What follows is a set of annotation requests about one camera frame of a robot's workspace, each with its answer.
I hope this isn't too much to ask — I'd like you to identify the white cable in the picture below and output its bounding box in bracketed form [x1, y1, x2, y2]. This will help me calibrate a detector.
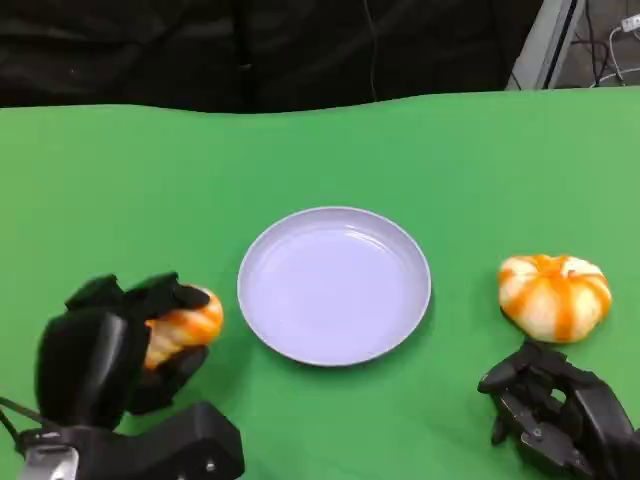
[589, 24, 640, 89]

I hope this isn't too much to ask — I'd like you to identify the lilac plate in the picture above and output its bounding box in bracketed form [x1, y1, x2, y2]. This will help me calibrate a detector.
[237, 205, 433, 369]

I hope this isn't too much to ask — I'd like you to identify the black backdrop cloth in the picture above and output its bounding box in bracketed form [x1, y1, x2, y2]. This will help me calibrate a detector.
[0, 0, 546, 114]

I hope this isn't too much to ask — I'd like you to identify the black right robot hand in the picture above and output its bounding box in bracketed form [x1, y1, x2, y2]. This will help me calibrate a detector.
[477, 342, 640, 480]

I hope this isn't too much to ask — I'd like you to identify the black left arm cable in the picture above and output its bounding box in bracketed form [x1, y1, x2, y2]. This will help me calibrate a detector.
[0, 396, 49, 459]

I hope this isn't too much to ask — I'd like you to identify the green table cloth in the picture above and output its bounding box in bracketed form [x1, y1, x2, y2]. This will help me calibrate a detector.
[0, 84, 640, 480]

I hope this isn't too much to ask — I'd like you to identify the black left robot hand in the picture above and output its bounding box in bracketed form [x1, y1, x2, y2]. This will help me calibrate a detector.
[34, 272, 211, 432]

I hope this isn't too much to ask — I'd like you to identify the grey metal frame post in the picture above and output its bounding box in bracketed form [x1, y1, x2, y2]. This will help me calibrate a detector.
[504, 0, 589, 91]

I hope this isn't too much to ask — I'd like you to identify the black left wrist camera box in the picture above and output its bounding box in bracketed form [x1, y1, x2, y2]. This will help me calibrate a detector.
[79, 399, 246, 480]

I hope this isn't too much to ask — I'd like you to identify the orange white toy bread roll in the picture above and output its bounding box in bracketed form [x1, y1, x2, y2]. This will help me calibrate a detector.
[497, 253, 614, 345]
[142, 284, 225, 371]

